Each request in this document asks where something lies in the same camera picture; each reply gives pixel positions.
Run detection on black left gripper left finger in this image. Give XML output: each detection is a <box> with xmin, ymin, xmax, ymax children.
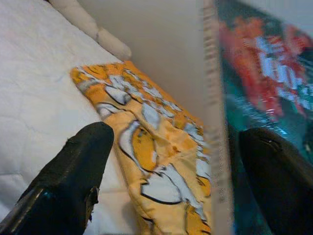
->
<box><xmin>0</xmin><ymin>121</ymin><xmax>115</xmax><ymax>235</ymax></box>

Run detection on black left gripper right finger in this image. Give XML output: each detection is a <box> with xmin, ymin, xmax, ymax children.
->
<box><xmin>237</xmin><ymin>127</ymin><xmax>313</xmax><ymax>235</ymax></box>

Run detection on orange white patterned quilt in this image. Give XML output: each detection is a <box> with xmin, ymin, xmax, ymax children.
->
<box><xmin>70</xmin><ymin>60</ymin><xmax>212</xmax><ymax>235</ymax></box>

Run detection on teal red snack bag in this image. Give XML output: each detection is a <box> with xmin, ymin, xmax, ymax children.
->
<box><xmin>202</xmin><ymin>0</ymin><xmax>313</xmax><ymax>235</ymax></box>

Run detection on white bed mattress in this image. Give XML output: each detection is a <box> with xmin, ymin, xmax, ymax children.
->
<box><xmin>0</xmin><ymin>0</ymin><xmax>140</xmax><ymax>235</ymax></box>

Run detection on white bolster roll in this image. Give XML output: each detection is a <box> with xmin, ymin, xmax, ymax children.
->
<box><xmin>48</xmin><ymin>0</ymin><xmax>133</xmax><ymax>62</ymax></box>

